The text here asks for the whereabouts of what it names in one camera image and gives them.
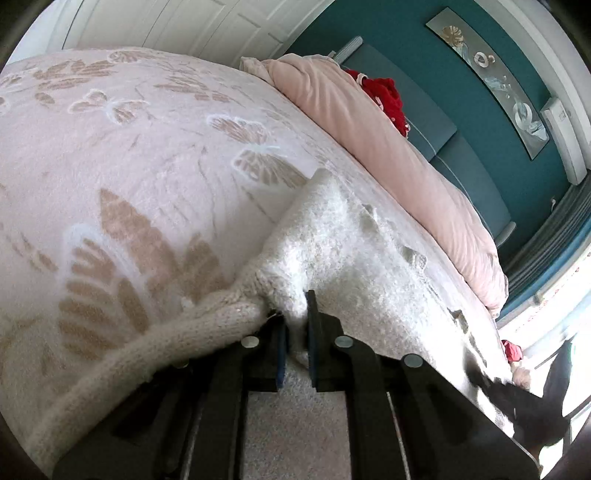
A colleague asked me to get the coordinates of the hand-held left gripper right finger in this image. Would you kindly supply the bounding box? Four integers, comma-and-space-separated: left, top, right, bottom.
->
305, 290, 541, 480

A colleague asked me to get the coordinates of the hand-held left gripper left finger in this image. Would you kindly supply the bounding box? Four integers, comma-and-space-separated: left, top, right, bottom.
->
53, 319, 290, 480

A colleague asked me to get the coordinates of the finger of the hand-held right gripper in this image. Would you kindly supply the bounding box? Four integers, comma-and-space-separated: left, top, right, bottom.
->
465, 353, 514, 395
544, 338, 575, 400

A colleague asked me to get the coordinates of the white knit sweater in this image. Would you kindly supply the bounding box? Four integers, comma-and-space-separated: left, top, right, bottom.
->
23, 168, 513, 480

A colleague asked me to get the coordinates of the red cushion on windowsill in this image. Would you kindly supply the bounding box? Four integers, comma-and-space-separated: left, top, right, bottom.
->
501, 339, 525, 365

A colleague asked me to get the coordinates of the cream crumpled cloth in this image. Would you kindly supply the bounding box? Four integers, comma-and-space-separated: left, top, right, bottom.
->
510, 367, 534, 391

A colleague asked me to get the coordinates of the window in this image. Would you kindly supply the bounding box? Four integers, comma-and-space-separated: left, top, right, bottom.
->
499, 277, 591, 462

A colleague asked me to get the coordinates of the grey curtain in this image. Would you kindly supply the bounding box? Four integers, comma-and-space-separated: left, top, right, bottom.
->
503, 175, 591, 319

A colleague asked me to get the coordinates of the pink duvet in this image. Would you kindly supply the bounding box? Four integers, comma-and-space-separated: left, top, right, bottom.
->
240, 53, 509, 319

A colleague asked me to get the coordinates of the blue-grey padded headboard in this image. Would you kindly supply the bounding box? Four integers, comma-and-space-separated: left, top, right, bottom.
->
335, 37, 518, 250

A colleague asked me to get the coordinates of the white air conditioner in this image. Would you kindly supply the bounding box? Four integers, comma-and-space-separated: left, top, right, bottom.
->
540, 97, 589, 185

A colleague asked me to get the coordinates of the pink butterfly print blanket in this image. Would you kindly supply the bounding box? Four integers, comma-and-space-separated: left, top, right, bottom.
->
0, 46, 513, 462

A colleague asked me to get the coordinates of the red fluffy cloth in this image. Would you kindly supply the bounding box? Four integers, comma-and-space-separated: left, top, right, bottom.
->
345, 69, 411, 138

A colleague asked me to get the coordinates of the white wardrobe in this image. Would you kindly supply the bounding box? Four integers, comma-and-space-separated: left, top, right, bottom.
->
60, 0, 333, 61

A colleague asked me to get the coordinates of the long silver wall art panel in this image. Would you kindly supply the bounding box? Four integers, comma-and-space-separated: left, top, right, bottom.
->
426, 7, 550, 160

